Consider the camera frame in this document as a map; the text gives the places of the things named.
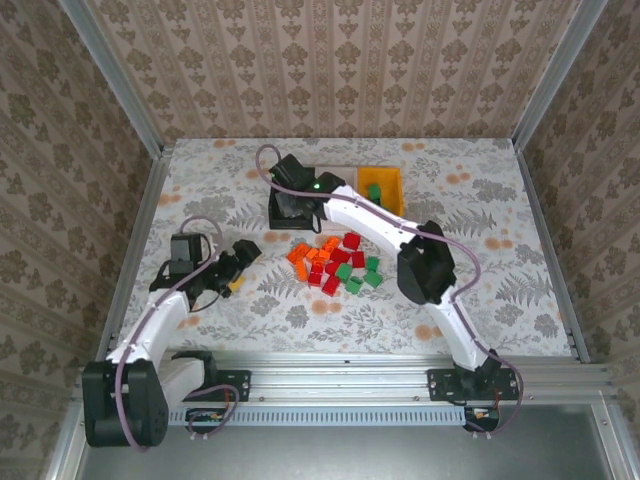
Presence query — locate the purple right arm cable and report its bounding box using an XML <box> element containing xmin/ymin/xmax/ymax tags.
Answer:
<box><xmin>255</xmin><ymin>143</ymin><xmax>525</xmax><ymax>436</ymax></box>

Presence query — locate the black plastic bin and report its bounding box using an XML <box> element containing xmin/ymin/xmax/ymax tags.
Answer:
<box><xmin>268</xmin><ymin>185</ymin><xmax>319</xmax><ymax>231</ymax></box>

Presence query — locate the aluminium table side rail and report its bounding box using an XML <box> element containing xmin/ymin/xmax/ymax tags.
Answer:
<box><xmin>513</xmin><ymin>142</ymin><xmax>592</xmax><ymax>364</ymax></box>
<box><xmin>94</xmin><ymin>143</ymin><xmax>176</xmax><ymax>366</ymax></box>

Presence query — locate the wired connector plug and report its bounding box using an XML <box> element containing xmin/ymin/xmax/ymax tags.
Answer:
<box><xmin>463</xmin><ymin>405</ymin><xmax>501</xmax><ymax>434</ymax></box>
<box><xmin>185</xmin><ymin>407</ymin><xmax>227</xmax><ymax>435</ymax></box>

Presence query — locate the aluminium frame post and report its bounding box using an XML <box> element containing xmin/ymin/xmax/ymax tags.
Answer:
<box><xmin>58</xmin><ymin>0</ymin><xmax>166</xmax><ymax>156</ymax></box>
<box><xmin>512</xmin><ymin>0</ymin><xmax>610</xmax><ymax>151</ymax></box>

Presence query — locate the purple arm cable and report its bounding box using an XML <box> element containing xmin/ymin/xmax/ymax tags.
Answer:
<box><xmin>114</xmin><ymin>215</ymin><xmax>240</xmax><ymax>451</ymax></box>
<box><xmin>255</xmin><ymin>143</ymin><xmax>525</xmax><ymax>436</ymax></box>

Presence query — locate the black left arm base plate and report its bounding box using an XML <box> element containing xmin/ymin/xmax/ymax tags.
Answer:
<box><xmin>167</xmin><ymin>368</ymin><xmax>251</xmax><ymax>403</ymax></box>

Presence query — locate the grey slotted cable duct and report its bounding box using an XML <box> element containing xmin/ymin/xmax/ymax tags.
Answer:
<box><xmin>168</xmin><ymin>405</ymin><xmax>501</xmax><ymax>427</ymax></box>

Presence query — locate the thin black left gripper cable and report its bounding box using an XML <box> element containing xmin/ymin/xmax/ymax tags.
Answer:
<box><xmin>189</xmin><ymin>289</ymin><xmax>222</xmax><ymax>314</ymax></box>

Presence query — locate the yellow-orange plastic bin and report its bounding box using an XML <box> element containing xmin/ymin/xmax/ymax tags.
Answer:
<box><xmin>357</xmin><ymin>167</ymin><xmax>405</xmax><ymax>217</ymax></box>

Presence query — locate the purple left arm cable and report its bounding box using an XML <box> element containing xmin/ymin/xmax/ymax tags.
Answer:
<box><xmin>114</xmin><ymin>215</ymin><xmax>240</xmax><ymax>451</ymax></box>

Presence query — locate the aluminium lower frame bar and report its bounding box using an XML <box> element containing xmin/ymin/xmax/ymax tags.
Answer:
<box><xmin>594</xmin><ymin>399</ymin><xmax>640</xmax><ymax>480</ymax></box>
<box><xmin>42</xmin><ymin>397</ymin><xmax>94</xmax><ymax>480</ymax></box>

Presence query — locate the wide aluminium frame rail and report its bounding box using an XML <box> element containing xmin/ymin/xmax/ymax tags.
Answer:
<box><xmin>74</xmin><ymin>349</ymin><xmax>614</xmax><ymax>404</ymax></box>

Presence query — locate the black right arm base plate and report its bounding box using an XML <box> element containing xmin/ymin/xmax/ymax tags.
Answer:
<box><xmin>427</xmin><ymin>368</ymin><xmax>521</xmax><ymax>403</ymax></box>

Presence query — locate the grey metal sheet panel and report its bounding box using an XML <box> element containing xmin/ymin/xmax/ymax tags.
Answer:
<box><xmin>74</xmin><ymin>405</ymin><xmax>619</xmax><ymax>480</ymax></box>

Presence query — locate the floral patterned table cover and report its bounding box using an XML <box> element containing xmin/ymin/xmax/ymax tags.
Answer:
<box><xmin>115</xmin><ymin>137</ymin><xmax>575</xmax><ymax>357</ymax></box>

